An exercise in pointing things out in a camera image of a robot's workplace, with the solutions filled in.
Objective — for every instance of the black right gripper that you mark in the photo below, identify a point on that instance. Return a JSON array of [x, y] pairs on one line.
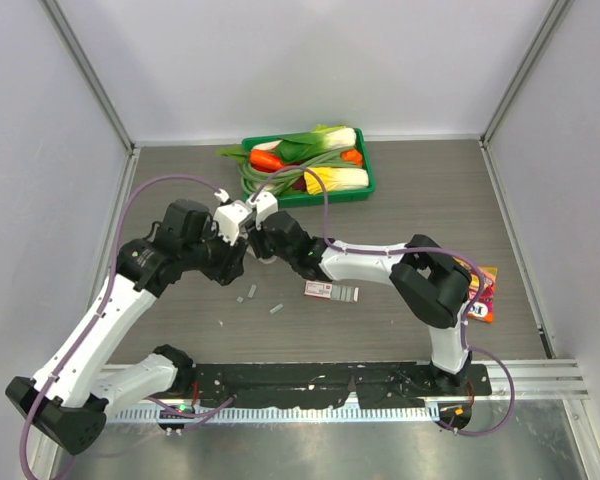
[[255, 238]]

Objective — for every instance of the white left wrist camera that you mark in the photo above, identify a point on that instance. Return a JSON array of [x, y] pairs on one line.
[[230, 218]]

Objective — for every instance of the green plastic tray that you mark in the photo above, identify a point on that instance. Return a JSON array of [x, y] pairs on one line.
[[305, 199]]

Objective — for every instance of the beige and black stapler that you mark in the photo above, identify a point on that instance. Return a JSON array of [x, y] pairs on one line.
[[265, 261]]

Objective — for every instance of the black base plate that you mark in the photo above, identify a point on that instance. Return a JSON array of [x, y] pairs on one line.
[[377, 385]]

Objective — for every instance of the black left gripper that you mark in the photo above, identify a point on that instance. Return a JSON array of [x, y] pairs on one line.
[[232, 263]]

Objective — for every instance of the small orange carrot toy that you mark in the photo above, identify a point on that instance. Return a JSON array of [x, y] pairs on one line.
[[353, 156]]

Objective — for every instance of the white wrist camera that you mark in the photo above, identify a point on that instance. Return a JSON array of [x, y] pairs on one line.
[[263, 204], [230, 218]]

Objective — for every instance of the purple beet toy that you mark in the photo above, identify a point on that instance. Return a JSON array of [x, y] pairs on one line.
[[299, 184]]

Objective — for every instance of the green long beans toy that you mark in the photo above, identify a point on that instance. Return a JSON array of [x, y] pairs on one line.
[[280, 185]]

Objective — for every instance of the colourful snack packet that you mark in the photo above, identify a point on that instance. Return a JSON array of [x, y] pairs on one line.
[[483, 307]]

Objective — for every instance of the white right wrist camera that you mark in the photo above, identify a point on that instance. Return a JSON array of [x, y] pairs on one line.
[[263, 204]]

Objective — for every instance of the yellow napa cabbage toy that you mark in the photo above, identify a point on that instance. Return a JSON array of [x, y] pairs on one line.
[[335, 179]]

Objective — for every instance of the green bok choy toy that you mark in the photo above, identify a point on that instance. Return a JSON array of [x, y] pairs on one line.
[[298, 147]]

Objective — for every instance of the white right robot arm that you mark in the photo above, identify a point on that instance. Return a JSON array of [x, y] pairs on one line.
[[432, 283]]

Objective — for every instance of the red white staple box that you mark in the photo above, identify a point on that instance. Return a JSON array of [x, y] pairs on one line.
[[330, 291]]

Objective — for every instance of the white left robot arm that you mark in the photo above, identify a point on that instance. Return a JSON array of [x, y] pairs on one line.
[[65, 399]]

